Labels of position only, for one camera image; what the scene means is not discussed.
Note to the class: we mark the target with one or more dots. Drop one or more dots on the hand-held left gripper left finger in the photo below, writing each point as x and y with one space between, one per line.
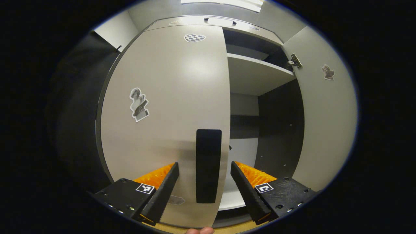
164 191

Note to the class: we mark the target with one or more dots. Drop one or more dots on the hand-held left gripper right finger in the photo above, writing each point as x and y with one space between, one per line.
245 195

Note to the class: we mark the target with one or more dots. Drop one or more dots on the beige double-door shoe cabinet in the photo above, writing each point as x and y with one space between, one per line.
279 130

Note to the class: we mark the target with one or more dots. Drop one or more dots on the beige cabinet door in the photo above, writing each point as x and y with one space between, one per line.
175 97
325 130

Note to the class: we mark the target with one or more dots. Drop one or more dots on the white cabinet shelf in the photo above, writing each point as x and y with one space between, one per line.
232 200
256 74
243 51

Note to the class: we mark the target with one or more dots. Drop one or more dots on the metal right door hinge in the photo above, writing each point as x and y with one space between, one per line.
295 61

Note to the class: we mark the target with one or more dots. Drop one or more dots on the beige cabinet drawer front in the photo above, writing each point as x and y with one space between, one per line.
191 22

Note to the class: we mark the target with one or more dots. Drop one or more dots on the black backdrop cloth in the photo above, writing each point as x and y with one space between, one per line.
74 113

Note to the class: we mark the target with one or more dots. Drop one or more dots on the long ceiling light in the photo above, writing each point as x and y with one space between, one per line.
224 3

